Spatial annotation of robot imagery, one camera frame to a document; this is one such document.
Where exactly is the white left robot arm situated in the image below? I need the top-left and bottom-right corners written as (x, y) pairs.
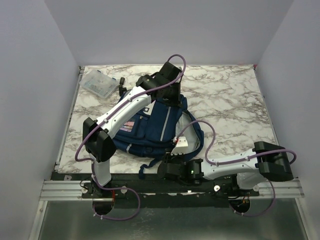
top-left (74, 60), bottom-right (186, 198)

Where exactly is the black metal flashlight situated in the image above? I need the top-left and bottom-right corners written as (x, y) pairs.
top-left (118, 77), bottom-right (127, 97)

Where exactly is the navy blue student backpack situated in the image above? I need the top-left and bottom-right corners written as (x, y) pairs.
top-left (113, 94), bottom-right (196, 180)

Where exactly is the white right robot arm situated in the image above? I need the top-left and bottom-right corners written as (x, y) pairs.
top-left (157, 141), bottom-right (297, 196)

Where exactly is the aluminium extrusion rail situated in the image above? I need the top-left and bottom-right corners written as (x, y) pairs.
top-left (39, 178), bottom-right (305, 202)

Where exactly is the black mounting base plate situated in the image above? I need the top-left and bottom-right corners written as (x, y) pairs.
top-left (49, 171), bottom-right (292, 214)

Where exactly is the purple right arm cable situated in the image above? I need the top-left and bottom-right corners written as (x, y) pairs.
top-left (173, 120), bottom-right (298, 218)

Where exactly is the purple highlighter marker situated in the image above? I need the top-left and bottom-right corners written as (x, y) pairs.
top-left (120, 121), bottom-right (135, 132)

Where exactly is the clear plastic organiser box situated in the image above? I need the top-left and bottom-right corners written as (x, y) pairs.
top-left (79, 70), bottom-right (119, 99)

